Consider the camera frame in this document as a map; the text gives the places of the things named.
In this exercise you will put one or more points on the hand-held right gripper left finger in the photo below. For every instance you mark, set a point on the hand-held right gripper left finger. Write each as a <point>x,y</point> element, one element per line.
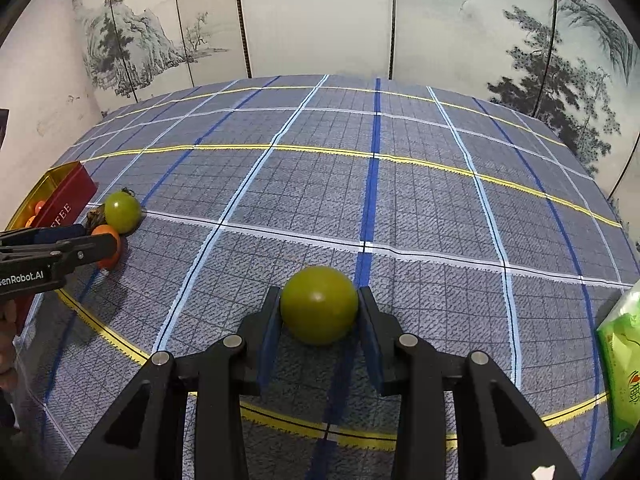
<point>270,340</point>

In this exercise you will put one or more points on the gold tin box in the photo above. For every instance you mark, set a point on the gold tin box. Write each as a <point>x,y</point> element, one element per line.
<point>70,195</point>

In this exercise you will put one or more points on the green plastic packet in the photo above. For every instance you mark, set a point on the green plastic packet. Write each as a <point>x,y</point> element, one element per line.
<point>622,370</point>

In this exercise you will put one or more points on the orange tangerine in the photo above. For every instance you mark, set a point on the orange tangerine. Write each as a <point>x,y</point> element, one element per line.
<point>31,220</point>

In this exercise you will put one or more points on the blue plaid tablecloth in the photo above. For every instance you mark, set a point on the blue plaid tablecloth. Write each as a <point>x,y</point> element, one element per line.
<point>425,210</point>

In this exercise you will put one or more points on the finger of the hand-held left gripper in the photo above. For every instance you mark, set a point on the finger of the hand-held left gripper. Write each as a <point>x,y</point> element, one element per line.
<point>95,247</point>
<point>65,230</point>

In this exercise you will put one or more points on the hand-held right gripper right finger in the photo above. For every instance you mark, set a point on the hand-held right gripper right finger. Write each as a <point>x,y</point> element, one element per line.
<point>370,340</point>

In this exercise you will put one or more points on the orange tomato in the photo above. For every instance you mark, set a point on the orange tomato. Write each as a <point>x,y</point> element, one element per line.
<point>105,230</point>

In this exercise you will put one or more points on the green tomato with stem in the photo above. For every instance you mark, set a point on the green tomato with stem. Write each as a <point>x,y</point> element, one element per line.
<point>122,212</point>

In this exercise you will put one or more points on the landscape painted folding screen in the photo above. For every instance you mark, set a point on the landscape painted folding screen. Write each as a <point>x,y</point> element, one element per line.
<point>310,20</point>

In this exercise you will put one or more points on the small orange fruit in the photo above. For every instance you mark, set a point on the small orange fruit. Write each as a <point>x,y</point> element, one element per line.
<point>39,206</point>

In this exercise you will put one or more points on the person's left hand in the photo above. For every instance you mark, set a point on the person's left hand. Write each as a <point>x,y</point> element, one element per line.
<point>7,320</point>

